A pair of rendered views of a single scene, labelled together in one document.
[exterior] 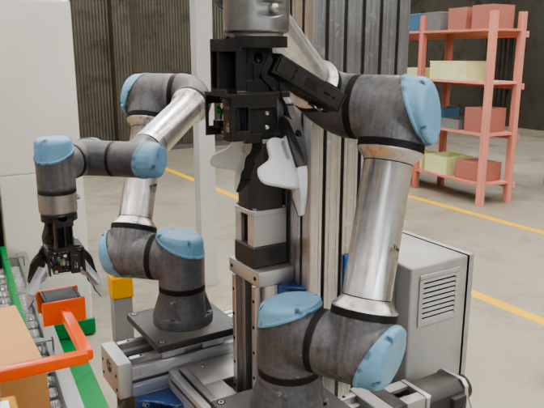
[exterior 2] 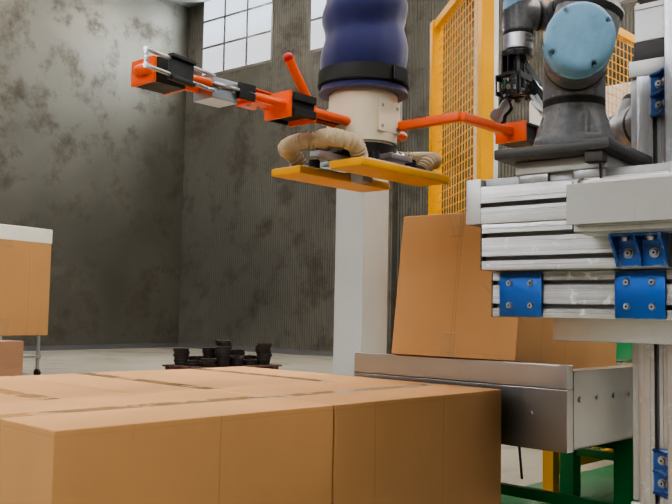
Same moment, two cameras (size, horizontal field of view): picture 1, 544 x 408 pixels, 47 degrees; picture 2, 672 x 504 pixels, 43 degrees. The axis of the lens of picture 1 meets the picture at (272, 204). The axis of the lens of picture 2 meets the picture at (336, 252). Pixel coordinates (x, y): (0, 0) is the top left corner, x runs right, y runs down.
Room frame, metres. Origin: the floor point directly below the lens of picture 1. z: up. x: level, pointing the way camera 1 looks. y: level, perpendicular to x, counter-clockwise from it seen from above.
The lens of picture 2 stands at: (0.11, -1.39, 0.73)
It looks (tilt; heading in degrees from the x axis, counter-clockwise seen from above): 4 degrees up; 70
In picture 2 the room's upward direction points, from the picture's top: 1 degrees clockwise
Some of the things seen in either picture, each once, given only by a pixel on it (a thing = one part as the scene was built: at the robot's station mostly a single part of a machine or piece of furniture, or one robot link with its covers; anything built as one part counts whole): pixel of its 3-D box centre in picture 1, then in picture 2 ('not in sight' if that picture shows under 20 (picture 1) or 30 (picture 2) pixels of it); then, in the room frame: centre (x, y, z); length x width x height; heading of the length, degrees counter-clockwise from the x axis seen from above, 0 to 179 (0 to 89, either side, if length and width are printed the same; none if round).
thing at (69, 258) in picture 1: (61, 242); (516, 76); (1.23, 0.43, 1.32); 0.09 x 0.08 x 0.12; 28
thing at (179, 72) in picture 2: not in sight; (204, 76); (0.41, 0.23, 1.18); 0.31 x 0.03 x 0.05; 41
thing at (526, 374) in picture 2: not in sight; (452, 369); (1.19, 0.69, 0.58); 0.70 x 0.03 x 0.06; 116
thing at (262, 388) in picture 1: (288, 387); (573, 127); (1.07, -0.03, 1.09); 0.15 x 0.15 x 0.10
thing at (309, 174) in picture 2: not in sight; (333, 173); (0.82, 0.62, 1.08); 0.34 x 0.10 x 0.05; 28
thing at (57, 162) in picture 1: (56, 164); (519, 14); (1.24, 0.43, 1.48); 0.09 x 0.08 x 0.11; 166
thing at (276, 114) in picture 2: not in sight; (290, 109); (0.64, 0.42, 1.18); 0.10 x 0.08 x 0.06; 118
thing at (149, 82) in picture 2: not in sight; (160, 75); (0.33, 0.26, 1.18); 0.08 x 0.07 x 0.05; 28
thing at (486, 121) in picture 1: (433, 100); not in sight; (8.02, -2.03, 1.09); 2.37 x 0.65 x 2.19; 30
